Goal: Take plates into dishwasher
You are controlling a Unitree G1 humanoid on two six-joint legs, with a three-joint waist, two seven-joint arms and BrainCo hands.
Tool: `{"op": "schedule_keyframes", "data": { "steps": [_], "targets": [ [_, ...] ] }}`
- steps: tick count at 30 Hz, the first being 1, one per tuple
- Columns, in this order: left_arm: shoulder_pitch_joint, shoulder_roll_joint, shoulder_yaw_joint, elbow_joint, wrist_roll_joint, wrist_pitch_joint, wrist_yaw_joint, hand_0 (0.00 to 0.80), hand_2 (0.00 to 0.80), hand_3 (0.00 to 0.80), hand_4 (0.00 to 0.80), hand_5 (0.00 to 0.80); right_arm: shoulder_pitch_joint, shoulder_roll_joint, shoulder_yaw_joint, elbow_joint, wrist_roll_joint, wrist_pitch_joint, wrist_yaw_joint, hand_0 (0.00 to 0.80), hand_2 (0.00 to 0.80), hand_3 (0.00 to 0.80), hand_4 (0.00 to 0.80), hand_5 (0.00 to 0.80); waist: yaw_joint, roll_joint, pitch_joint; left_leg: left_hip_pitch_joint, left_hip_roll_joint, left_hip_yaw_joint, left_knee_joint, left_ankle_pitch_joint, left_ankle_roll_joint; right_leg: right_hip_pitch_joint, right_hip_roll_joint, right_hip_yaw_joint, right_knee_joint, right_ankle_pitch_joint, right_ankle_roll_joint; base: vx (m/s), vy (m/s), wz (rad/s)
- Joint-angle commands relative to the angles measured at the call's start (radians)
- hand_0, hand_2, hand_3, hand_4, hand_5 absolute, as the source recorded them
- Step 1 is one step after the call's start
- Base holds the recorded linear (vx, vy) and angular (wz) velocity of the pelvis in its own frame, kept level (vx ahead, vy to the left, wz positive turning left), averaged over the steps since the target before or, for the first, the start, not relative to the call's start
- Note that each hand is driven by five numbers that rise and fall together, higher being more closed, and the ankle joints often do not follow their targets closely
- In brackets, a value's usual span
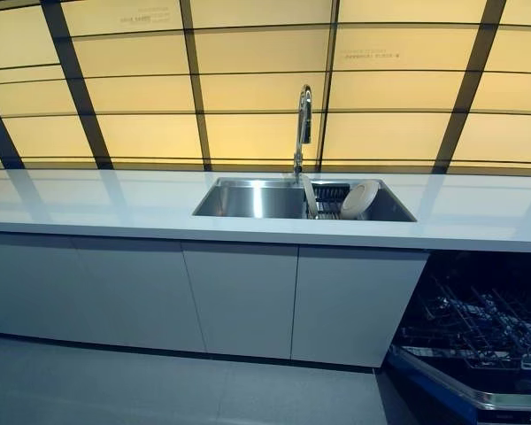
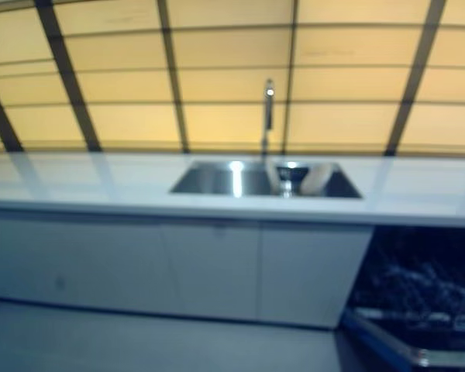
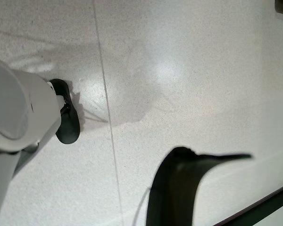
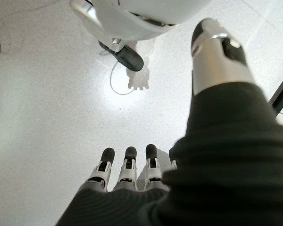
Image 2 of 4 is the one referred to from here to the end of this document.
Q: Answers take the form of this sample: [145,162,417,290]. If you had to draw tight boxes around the wide white cabinet door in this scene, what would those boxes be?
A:
[0,208,263,322]

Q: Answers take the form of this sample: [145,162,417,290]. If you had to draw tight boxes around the built-in dishwasher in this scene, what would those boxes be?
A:
[343,224,465,372]

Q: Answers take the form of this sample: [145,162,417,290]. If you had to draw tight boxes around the beige round ceramic plate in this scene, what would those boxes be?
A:
[266,158,286,195]
[300,162,333,197]

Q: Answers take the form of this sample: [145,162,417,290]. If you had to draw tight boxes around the stainless steel kitchen sink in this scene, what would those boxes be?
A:
[169,159,364,201]

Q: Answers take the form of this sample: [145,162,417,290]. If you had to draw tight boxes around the chrome pull-down kitchen faucet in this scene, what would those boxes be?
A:
[260,78,277,158]

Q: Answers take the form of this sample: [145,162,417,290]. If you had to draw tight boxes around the black dishwasher door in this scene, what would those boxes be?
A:
[343,309,465,372]

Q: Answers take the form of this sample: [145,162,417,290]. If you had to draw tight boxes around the black sink dish rack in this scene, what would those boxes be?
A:
[274,162,315,197]

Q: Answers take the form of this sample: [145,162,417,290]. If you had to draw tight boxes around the dark wire dishwasher rack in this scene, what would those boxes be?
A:
[356,251,465,330]

